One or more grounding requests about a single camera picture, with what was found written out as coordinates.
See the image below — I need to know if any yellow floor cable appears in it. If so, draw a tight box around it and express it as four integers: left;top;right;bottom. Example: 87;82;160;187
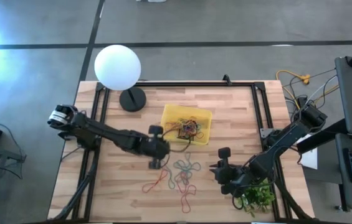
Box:
275;69;311;111

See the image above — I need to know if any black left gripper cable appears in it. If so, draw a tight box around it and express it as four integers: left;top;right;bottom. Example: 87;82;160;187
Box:
162;123;194;153

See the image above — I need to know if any black aluminium table frame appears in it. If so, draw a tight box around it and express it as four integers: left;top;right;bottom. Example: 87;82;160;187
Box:
47;80;316;224

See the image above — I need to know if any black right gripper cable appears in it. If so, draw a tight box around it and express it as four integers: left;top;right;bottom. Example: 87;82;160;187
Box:
231;191;245;211

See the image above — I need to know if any small green potted plant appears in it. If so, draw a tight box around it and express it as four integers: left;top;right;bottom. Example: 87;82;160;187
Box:
236;177;277;218

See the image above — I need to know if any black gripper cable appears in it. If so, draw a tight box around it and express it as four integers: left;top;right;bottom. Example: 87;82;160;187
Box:
231;191;245;211
162;123;194;153

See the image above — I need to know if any white paper sheet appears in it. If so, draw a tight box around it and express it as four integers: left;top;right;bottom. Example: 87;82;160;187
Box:
300;133;319;170

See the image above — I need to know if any yellow rubber band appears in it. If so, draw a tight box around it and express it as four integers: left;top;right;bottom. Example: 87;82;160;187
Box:
175;117;195;127

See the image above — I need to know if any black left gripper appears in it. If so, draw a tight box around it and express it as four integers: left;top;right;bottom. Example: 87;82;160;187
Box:
143;124;171;170

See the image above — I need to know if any yellow translucent plastic bin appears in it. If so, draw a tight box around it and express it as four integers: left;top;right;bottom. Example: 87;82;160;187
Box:
159;103;213;146

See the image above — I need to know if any white globe table lamp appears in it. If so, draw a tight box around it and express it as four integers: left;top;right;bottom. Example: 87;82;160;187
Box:
93;44;148;113

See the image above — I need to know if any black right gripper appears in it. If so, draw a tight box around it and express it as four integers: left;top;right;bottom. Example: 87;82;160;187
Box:
209;147;252;196

